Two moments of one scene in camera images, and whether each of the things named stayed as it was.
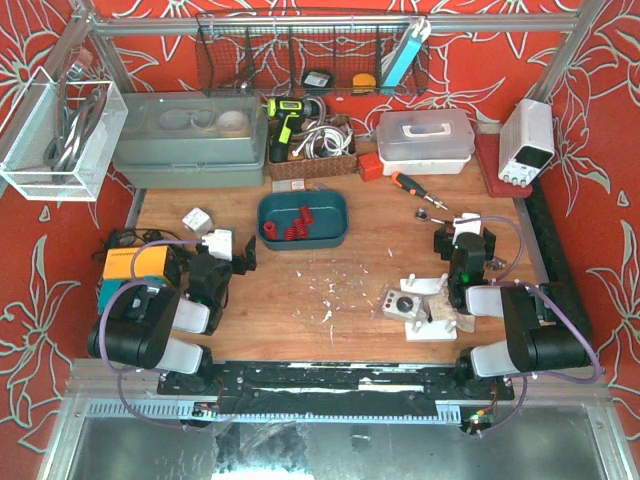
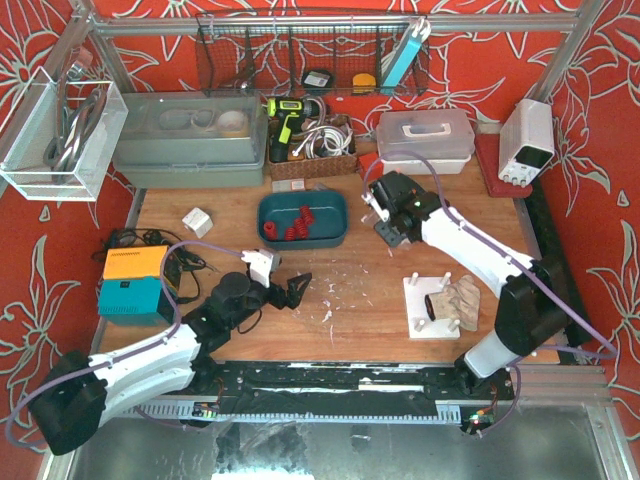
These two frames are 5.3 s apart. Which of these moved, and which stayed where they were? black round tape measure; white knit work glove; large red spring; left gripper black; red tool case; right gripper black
Moved: right gripper black; left gripper black
Stayed: large red spring; black round tape measure; red tool case; white knit work glove
